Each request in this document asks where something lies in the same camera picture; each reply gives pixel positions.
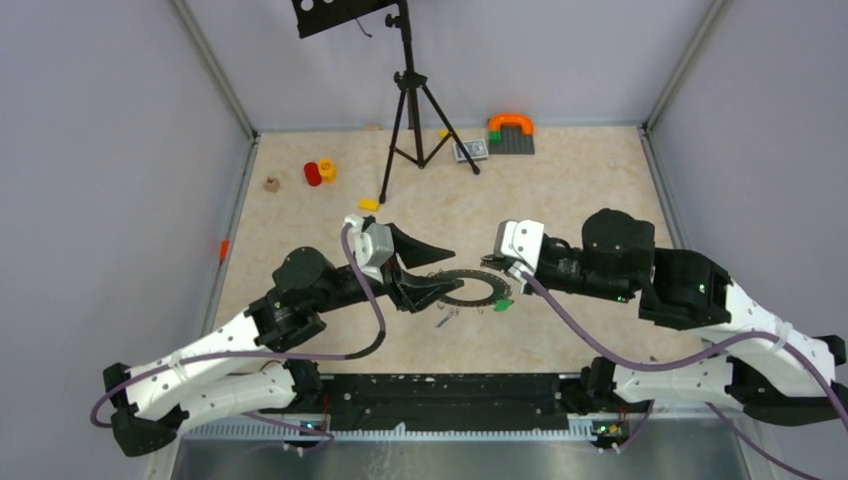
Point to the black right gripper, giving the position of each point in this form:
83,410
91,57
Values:
499,262

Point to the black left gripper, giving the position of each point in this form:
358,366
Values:
413,295

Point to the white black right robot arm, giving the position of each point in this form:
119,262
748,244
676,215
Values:
753,361

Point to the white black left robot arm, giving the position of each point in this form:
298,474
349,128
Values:
252,361

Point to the yellow lego brick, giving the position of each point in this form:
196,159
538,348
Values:
369,205

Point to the blue playing card box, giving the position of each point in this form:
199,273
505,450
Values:
477,150

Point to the grey lego baseplate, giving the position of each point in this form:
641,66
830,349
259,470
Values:
513,143

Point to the yellow plastic cylinder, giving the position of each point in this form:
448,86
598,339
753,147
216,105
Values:
327,170

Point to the orange plastic arch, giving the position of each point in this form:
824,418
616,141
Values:
500,120

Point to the red plastic cylinder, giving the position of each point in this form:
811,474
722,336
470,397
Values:
312,174

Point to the small wooden block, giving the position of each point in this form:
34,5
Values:
271,184

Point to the black tripod stand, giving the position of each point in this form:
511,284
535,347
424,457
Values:
410,82

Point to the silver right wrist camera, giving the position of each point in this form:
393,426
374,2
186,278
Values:
519,238

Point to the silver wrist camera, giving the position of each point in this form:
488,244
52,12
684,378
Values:
519,238
367,246

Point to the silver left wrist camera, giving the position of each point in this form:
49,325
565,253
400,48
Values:
367,246

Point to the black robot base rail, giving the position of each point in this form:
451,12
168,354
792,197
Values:
455,403

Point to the black perforated mount plate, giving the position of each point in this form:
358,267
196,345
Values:
317,16

